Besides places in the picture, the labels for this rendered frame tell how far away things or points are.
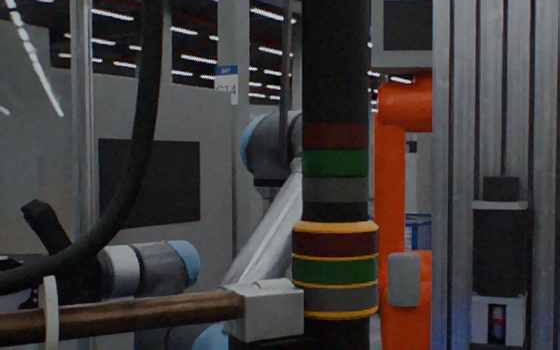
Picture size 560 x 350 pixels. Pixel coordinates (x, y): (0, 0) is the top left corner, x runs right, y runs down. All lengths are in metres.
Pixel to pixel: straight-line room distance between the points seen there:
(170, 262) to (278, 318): 0.76
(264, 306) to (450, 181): 0.97
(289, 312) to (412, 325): 4.00
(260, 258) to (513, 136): 0.49
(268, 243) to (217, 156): 4.11
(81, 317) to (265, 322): 0.08
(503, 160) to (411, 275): 3.00
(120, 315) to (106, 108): 4.12
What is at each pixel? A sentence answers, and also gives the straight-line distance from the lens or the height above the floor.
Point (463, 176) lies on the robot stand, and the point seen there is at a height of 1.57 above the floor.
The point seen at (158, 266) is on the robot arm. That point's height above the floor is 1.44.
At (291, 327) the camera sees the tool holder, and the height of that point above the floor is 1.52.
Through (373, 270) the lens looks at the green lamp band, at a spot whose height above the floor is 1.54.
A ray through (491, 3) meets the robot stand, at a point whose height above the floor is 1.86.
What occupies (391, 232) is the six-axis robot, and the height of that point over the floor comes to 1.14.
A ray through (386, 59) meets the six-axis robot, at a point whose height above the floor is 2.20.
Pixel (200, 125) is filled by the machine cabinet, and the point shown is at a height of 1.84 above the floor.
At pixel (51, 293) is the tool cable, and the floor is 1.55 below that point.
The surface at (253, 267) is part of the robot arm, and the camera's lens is 1.02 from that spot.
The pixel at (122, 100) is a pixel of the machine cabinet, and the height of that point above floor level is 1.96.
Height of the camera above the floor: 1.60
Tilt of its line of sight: 3 degrees down
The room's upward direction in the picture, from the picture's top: straight up
